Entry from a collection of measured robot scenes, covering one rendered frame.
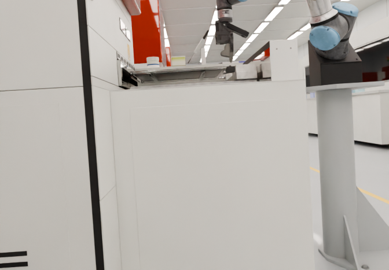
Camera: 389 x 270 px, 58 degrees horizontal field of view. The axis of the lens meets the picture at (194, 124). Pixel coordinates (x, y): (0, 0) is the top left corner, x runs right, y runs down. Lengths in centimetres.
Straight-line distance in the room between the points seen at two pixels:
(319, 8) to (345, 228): 98
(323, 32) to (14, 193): 124
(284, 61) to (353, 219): 91
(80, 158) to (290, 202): 67
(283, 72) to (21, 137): 82
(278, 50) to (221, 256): 70
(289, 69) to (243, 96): 20
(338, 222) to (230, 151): 84
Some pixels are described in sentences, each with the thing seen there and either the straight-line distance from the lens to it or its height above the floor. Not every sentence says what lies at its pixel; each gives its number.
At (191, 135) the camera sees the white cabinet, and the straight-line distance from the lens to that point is 112.
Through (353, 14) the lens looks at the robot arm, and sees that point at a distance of 170.
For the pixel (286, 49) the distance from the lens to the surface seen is 125.
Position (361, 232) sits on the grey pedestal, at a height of 11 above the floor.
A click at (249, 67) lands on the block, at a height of 90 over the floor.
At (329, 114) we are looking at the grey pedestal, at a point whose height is 69.
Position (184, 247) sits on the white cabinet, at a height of 30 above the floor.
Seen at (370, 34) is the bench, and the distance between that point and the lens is 669.
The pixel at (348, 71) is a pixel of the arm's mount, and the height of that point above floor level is 88.
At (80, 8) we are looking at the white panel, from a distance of 100.
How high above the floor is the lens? 73
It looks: 2 degrees down
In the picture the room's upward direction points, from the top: 3 degrees counter-clockwise
